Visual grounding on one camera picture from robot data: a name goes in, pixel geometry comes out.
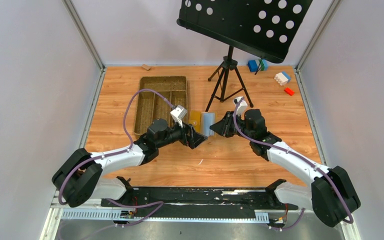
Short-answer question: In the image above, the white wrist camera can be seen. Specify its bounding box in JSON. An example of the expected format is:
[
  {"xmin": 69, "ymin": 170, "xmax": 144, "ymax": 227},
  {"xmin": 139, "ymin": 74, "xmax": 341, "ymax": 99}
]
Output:
[
  {"xmin": 170, "ymin": 105, "xmax": 188, "ymax": 128},
  {"xmin": 233, "ymin": 96, "xmax": 248, "ymax": 116}
]

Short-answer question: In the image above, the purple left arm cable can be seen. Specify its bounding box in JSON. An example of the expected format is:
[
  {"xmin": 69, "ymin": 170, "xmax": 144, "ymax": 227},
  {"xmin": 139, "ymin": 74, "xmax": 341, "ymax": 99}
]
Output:
[{"xmin": 55, "ymin": 88, "xmax": 180, "ymax": 240}]

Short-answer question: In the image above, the red toy block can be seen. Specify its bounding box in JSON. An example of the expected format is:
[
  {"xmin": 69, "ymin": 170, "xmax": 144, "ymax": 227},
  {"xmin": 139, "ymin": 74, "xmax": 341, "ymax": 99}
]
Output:
[{"xmin": 284, "ymin": 87, "xmax": 295, "ymax": 96}]

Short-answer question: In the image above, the white blue toy block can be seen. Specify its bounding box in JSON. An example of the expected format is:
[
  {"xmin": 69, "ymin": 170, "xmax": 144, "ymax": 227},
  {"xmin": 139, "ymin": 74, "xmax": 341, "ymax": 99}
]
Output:
[{"xmin": 274, "ymin": 71, "xmax": 292, "ymax": 86}]

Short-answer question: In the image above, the small wooden block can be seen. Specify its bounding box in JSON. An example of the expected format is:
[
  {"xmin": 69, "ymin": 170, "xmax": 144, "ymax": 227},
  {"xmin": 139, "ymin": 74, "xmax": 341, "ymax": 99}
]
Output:
[{"xmin": 141, "ymin": 64, "xmax": 152, "ymax": 71}]

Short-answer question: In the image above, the blue green toy block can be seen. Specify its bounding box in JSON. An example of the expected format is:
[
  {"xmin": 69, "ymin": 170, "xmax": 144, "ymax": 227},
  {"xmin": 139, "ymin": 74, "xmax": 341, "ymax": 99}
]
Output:
[{"xmin": 247, "ymin": 59, "xmax": 269, "ymax": 74}]

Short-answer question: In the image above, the yellow leather card holder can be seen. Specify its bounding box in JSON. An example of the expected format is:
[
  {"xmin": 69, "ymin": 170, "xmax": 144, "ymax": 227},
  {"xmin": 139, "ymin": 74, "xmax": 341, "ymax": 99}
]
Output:
[{"xmin": 188, "ymin": 110, "xmax": 216, "ymax": 137}]

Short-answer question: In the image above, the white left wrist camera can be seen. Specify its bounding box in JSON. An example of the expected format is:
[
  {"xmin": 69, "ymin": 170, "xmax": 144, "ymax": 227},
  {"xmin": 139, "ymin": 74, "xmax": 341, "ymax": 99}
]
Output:
[{"xmin": 170, "ymin": 105, "xmax": 188, "ymax": 128}]

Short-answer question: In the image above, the woven straw divided tray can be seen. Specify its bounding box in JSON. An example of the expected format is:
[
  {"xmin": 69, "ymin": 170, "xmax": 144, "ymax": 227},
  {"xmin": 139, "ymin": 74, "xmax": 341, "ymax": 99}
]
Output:
[{"xmin": 133, "ymin": 76, "xmax": 189, "ymax": 138}]

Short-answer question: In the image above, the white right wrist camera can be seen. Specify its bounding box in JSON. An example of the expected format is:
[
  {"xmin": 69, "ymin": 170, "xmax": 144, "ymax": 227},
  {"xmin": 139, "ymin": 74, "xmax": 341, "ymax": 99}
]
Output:
[{"xmin": 233, "ymin": 96, "xmax": 248, "ymax": 116}]

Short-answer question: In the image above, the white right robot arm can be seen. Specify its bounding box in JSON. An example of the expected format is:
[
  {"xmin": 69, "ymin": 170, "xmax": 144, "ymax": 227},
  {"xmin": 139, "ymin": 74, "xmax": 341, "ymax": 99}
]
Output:
[{"xmin": 209, "ymin": 109, "xmax": 361, "ymax": 227}]

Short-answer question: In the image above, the black music stand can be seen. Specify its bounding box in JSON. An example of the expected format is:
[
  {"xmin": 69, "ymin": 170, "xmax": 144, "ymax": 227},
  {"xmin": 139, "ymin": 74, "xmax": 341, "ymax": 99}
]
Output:
[{"xmin": 176, "ymin": 0, "xmax": 312, "ymax": 105}]

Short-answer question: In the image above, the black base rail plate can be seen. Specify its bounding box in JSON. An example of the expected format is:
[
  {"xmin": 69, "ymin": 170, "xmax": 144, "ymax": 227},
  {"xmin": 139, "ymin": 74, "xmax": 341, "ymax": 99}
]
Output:
[{"xmin": 100, "ymin": 186, "xmax": 299, "ymax": 220}]

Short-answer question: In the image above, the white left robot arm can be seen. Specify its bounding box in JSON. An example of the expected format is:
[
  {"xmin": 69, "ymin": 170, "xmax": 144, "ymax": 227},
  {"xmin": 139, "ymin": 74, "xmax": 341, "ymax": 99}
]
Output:
[{"xmin": 51, "ymin": 118, "xmax": 207, "ymax": 208}]

